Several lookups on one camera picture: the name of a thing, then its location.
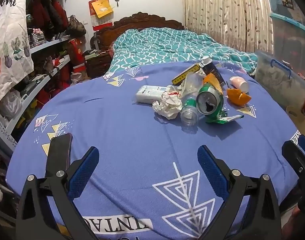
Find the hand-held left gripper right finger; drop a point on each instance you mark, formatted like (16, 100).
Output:
(212, 167)

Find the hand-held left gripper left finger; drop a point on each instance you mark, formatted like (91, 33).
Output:
(84, 166)

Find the beige round bin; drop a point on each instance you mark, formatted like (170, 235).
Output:
(298, 120)

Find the green white wrapper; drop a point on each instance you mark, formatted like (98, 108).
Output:
(218, 120)

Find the clear plastic bottle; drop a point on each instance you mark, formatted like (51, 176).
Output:
(190, 105)

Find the crushed green can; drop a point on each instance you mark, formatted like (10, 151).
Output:
(210, 100)

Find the orange peel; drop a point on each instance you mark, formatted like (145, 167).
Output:
(212, 80)
(238, 98)

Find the white paper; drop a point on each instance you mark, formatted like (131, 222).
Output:
(167, 105)

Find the white red-label wrapper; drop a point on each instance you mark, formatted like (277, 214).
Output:
(175, 90)

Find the pink white paper cup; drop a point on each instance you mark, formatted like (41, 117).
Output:
(238, 83)

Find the black carton with white cap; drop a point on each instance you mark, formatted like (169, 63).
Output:
(212, 71)

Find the yellow cardboard box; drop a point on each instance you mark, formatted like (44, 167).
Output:
(185, 75)

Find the white tissue pack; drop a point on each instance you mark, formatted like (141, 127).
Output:
(148, 93)

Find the blue printed bedsheet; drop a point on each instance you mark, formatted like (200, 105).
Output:
(122, 142)

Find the clear storage box blue lid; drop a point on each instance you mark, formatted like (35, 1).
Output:
(277, 80)

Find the dark wooden nightstand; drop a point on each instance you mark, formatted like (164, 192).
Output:
(97, 63)

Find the red bag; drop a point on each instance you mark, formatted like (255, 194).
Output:
(77, 55)

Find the grey metal shelf rack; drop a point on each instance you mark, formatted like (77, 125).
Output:
(46, 43)

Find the teal patterned quilt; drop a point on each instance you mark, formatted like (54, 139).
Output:
(167, 45)

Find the brown handbag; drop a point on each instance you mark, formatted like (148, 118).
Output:
(76, 26)

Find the white plant-print cloth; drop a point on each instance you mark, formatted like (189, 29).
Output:
(10, 42)

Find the carved wooden headboard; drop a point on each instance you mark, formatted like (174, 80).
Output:
(142, 20)

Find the leaf-print curtain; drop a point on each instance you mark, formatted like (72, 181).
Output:
(217, 10)

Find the red yellow wall calendar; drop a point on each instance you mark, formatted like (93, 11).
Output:
(100, 10)

